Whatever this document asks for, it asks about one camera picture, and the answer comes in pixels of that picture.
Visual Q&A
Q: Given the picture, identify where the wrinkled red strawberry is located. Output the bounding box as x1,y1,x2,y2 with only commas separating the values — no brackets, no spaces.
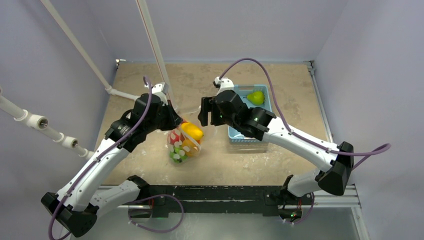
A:
167,129,185,145

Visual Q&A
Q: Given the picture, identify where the green pear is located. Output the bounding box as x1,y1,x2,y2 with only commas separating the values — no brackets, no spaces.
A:
244,91,265,106

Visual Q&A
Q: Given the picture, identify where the yellow mango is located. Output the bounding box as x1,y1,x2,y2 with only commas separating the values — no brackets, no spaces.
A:
181,122,204,141

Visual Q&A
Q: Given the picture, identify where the clear dotted zip bag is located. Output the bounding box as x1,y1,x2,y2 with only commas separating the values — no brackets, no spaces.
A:
167,107,205,164

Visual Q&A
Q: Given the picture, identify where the green striped melon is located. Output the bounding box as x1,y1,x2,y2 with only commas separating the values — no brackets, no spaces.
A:
169,149,188,163

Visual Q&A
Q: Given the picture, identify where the orange yellow round fruit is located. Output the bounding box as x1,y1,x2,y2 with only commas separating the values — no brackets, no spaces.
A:
181,139,200,157

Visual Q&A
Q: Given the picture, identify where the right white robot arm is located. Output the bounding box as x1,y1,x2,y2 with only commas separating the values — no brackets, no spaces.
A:
198,90,354,204

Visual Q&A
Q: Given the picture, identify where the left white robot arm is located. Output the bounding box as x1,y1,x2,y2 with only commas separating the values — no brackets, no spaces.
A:
41,93,183,240

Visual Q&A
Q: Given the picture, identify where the light blue plastic basket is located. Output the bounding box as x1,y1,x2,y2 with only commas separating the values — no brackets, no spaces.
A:
227,84,275,144

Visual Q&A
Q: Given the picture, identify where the white vertical pole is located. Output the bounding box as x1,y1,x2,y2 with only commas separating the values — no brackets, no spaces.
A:
135,0,171,87

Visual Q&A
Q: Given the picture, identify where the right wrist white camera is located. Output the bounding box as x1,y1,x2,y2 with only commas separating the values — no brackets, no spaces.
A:
212,76,235,97

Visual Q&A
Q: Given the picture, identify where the wrist white camera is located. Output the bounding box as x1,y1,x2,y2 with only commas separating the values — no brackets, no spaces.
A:
144,82,169,105
212,76,235,97

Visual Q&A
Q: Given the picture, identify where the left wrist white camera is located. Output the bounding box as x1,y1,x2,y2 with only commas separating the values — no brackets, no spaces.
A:
144,82,169,105

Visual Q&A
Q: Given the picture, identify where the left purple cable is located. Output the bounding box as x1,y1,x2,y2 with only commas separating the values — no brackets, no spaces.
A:
48,75,153,240

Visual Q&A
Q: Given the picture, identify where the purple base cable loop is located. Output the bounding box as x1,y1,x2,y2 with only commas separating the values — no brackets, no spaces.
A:
127,194,185,234

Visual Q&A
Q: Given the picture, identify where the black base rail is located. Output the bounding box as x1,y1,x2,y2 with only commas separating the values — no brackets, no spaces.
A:
128,175,313,219

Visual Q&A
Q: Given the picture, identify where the white pvc pipe frame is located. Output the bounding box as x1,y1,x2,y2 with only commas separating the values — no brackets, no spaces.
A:
0,88,94,161

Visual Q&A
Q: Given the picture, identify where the aluminium frame rail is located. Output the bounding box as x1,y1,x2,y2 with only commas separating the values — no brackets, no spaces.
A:
306,60,370,240

